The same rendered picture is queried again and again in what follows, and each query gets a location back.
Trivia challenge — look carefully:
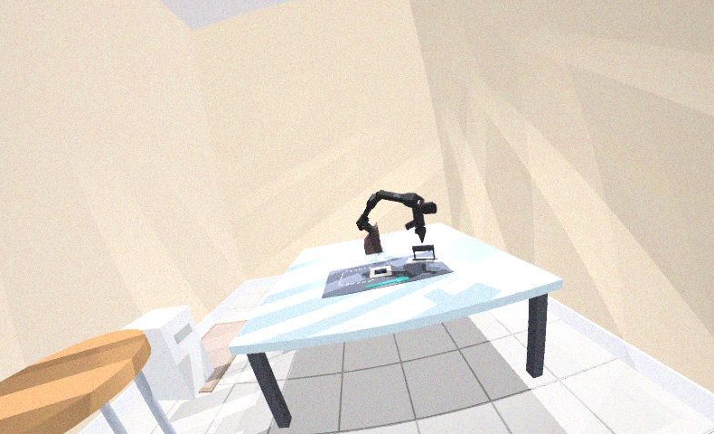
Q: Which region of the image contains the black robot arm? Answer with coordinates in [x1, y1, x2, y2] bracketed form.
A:
[356, 189, 437, 235]

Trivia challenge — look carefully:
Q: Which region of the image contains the white square tile with dark blue centre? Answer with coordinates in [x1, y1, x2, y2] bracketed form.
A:
[371, 266, 391, 278]

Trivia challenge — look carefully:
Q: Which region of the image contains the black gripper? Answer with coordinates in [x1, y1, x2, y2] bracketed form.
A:
[413, 214, 427, 243]

